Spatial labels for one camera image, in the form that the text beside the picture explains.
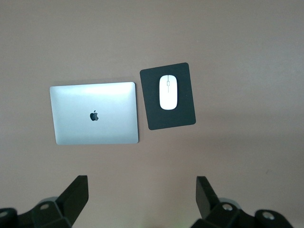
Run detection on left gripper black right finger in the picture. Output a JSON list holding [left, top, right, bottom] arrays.
[[190, 176, 295, 228]]

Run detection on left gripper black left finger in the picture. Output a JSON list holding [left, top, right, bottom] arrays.
[[0, 175, 90, 228]]

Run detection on white computer mouse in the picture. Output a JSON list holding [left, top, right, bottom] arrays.
[[159, 75, 178, 110]]

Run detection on black mouse pad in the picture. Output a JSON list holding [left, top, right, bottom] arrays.
[[139, 62, 197, 131]]

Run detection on silver closed laptop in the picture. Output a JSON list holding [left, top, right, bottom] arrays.
[[49, 81, 140, 146]]

